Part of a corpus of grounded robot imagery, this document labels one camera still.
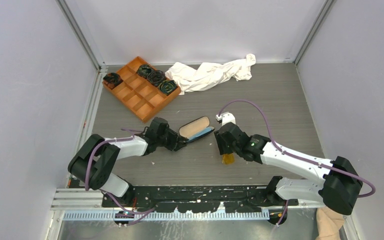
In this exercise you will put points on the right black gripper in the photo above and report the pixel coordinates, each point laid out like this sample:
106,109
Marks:
223,148

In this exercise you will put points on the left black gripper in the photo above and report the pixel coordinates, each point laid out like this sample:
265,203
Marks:
175,143

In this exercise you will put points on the orange sunglasses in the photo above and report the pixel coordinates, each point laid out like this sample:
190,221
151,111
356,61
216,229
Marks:
228,158

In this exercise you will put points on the blue cleaning cloth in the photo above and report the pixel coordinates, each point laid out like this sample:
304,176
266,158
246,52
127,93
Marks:
201,134

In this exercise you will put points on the black glasses case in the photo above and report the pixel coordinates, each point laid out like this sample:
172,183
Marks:
194,127

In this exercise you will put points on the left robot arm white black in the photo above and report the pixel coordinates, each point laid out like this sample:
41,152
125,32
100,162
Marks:
94,162

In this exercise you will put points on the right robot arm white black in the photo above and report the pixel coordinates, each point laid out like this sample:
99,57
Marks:
334,183

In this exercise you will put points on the black coiled item right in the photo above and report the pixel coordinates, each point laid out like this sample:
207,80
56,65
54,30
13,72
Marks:
167,87

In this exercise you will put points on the black coiled item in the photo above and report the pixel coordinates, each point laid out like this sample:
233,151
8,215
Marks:
112,80
156,77
144,70
167,87

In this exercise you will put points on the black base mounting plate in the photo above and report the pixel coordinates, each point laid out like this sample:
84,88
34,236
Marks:
197,199

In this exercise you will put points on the orange compartment tray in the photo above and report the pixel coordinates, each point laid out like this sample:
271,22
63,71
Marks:
138,94

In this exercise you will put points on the white crumpled cloth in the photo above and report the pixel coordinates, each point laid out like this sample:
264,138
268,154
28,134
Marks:
209,74

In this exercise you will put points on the black coiled item middle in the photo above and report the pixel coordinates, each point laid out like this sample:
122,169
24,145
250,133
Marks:
156,77

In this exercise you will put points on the black coiled item top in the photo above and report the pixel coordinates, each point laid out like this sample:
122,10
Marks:
144,70

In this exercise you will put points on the black coiled item far left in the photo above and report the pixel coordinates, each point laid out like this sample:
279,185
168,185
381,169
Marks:
112,80

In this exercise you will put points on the beige cloth bottom right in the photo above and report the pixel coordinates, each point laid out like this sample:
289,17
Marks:
329,224

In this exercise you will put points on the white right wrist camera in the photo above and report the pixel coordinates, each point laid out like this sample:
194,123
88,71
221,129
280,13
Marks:
225,118

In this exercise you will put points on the aluminium frame rail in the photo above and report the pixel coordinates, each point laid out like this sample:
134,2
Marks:
78,198

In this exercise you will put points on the white slotted cable duct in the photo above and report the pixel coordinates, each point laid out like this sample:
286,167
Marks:
113,215

